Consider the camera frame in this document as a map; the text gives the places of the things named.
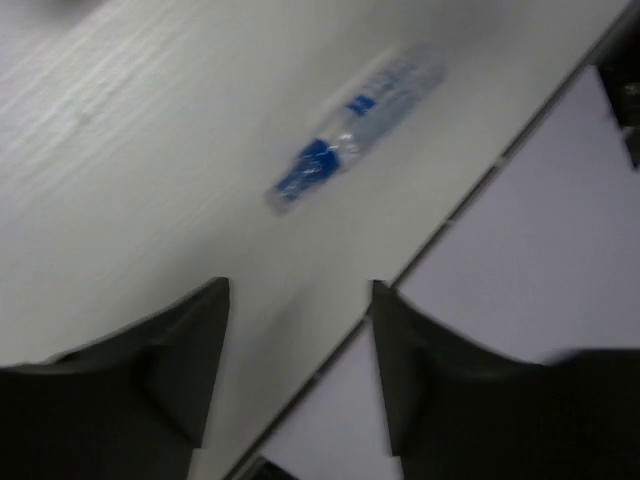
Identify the blue clear spray bottle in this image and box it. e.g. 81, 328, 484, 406
266, 42, 446, 213

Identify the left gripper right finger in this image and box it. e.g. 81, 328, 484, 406
369, 280, 639, 479

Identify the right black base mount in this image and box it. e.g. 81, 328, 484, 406
598, 28, 639, 170

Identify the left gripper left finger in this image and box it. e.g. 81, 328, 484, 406
1, 277, 230, 479

